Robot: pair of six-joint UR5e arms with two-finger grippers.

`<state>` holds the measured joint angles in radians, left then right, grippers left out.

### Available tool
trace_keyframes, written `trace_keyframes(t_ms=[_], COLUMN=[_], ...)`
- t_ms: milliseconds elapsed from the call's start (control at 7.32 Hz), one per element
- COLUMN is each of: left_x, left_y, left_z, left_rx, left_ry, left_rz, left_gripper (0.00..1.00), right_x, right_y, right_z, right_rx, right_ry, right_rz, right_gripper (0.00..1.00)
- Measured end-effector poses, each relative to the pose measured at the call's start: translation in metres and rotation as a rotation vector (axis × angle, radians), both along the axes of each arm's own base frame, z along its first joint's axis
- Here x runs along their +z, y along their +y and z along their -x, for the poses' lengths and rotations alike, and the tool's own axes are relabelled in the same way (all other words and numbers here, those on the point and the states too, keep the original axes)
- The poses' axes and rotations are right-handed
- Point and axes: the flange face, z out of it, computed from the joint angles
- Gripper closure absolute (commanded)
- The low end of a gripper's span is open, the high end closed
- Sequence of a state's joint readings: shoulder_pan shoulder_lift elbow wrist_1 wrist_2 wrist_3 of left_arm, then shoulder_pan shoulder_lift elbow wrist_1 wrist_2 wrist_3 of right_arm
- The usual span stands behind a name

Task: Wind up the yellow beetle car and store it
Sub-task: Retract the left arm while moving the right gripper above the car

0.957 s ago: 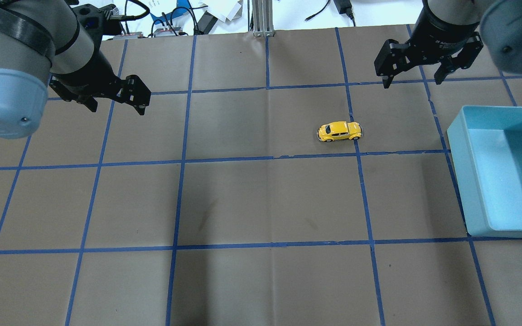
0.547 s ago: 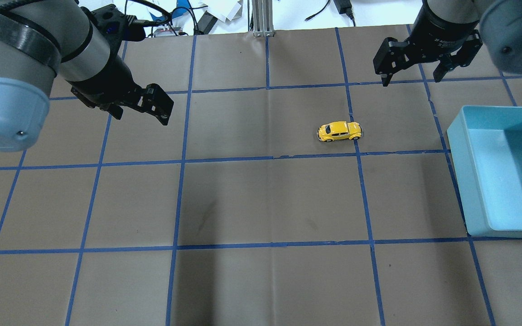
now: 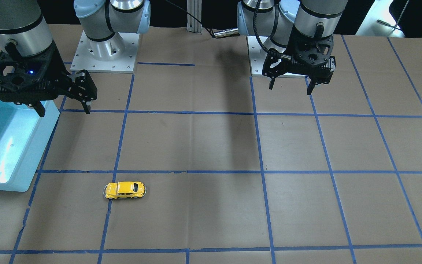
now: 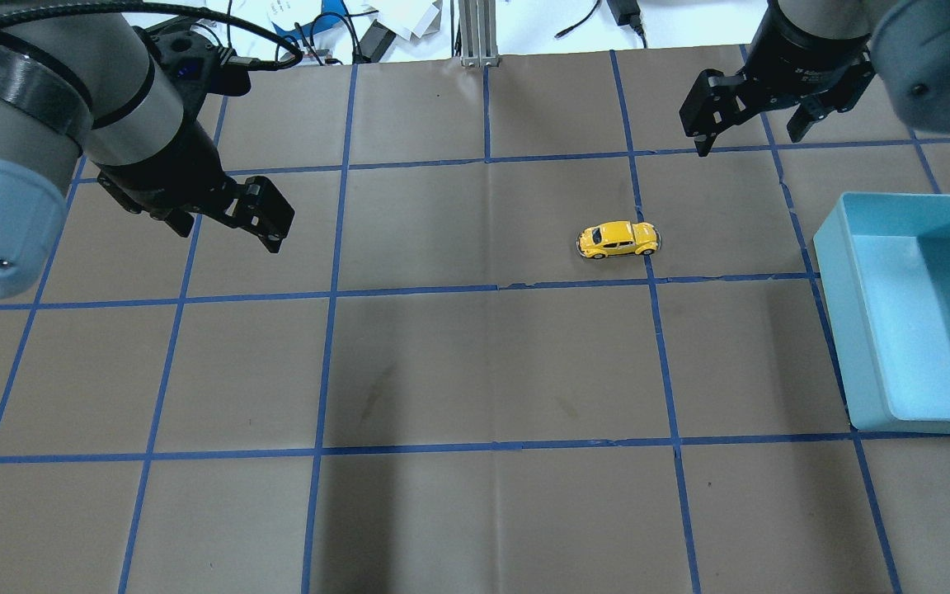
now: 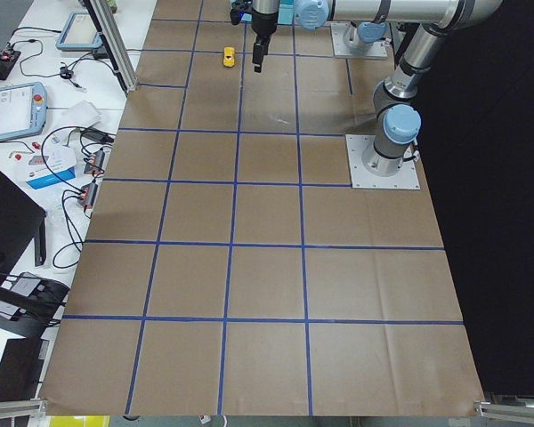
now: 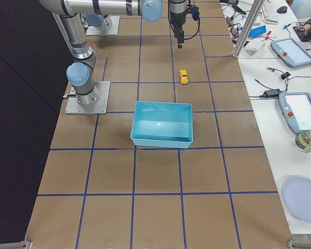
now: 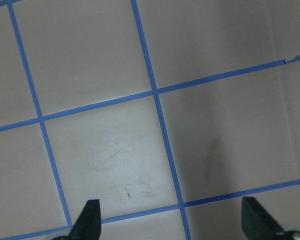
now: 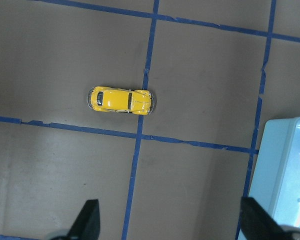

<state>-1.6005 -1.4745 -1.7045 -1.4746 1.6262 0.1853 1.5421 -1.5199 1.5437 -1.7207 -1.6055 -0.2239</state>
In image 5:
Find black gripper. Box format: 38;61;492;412
251;0;279;73

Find yellow beetle toy car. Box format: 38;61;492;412
222;46;236;68

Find light blue plastic bin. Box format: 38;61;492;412
230;0;294;25

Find far teach pendant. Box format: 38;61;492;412
56;12;102;52

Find teach pendant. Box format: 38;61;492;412
0;82;47;141
56;12;102;52

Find black power adapter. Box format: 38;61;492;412
81;129;114;144

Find blue white cardboard box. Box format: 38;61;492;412
18;146;77;189

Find near teach pendant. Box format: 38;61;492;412
0;82;47;141

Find black monitor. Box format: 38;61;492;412
0;171;47;284

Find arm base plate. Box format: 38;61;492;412
345;134;420;190
331;21;387;60

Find aluminium frame post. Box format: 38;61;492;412
84;0;138;95

